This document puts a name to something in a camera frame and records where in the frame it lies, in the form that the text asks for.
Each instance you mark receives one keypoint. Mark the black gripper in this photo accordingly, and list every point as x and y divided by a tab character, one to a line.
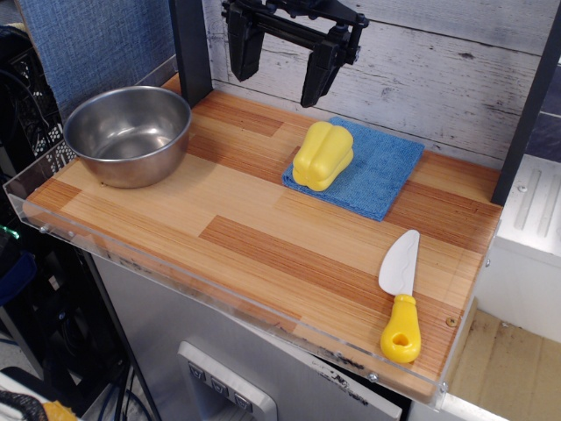
329	29

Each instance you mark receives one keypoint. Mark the yellow toy bell pepper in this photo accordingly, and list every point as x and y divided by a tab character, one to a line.
324	154

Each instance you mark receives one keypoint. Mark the stainless steel bowl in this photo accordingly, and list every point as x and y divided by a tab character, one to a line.
131	137

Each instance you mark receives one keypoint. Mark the folded blue microfiber cloth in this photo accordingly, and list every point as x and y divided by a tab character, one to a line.
369	185

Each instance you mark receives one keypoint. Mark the black plastic crate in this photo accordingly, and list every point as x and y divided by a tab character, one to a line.
30	119

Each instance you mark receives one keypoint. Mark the white grooved toy sink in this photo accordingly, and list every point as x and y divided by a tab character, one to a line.
531	215

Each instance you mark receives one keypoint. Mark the silver toy fridge cabinet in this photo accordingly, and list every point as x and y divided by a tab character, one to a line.
155	319

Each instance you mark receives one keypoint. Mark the silver dispenser button panel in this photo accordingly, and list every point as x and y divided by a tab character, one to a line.
220	393

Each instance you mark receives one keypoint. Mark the yellow object bottom left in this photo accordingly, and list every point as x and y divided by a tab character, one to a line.
56	411

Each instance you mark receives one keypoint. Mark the left black upright post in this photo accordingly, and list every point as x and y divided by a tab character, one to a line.
191	47

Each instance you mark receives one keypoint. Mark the black upright post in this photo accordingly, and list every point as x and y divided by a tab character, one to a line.
537	93
191	47

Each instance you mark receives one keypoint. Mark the right black upright post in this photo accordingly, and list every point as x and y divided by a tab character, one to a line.
537	93

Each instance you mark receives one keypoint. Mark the clear acrylic guard rail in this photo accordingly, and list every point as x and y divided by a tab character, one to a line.
225	231

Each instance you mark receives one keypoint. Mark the toy knife yellow handle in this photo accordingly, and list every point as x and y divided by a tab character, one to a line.
401	338

